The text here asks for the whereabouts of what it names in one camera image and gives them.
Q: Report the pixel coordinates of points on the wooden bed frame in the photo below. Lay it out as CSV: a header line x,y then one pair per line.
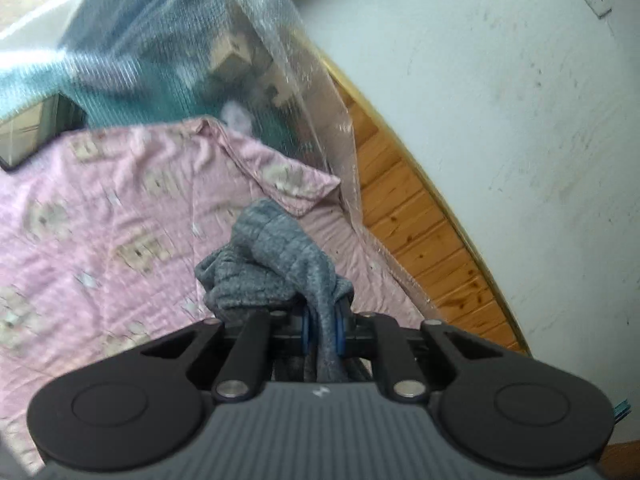
x,y
425,220

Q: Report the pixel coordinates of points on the grey knitted garment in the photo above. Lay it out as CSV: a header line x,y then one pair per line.
x,y
280,260

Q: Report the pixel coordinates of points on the pink printed blanket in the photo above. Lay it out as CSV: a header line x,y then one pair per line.
x,y
125,240

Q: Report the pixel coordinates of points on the clear plastic sheet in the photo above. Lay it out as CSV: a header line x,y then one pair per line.
x,y
295,90

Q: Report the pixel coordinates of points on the teal knitted cloth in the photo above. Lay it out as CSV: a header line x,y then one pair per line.
x,y
145,50

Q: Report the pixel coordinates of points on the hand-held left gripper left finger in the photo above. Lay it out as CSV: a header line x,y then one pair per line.
x,y
306,330

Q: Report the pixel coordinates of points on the cardboard box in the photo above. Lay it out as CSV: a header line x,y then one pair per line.
x,y
231,52

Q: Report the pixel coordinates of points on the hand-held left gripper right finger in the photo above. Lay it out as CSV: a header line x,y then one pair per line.
x,y
338,332

